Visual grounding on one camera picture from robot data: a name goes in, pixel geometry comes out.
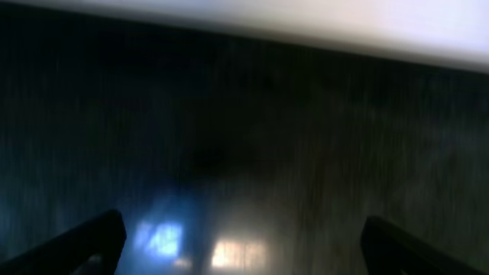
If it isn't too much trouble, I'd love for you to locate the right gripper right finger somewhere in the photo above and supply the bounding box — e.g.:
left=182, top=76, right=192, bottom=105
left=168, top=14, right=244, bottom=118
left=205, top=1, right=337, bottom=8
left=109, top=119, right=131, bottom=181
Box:
left=360, top=215, right=489, bottom=275

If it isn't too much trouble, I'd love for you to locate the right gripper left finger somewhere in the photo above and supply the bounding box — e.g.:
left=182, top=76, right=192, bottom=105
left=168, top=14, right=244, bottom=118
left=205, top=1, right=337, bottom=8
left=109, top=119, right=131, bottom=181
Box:
left=0, top=209, right=128, bottom=275

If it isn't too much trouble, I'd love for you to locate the white shelf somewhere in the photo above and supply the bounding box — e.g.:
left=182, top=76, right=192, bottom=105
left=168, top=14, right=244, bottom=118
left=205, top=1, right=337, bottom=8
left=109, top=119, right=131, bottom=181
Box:
left=0, top=0, right=489, bottom=74

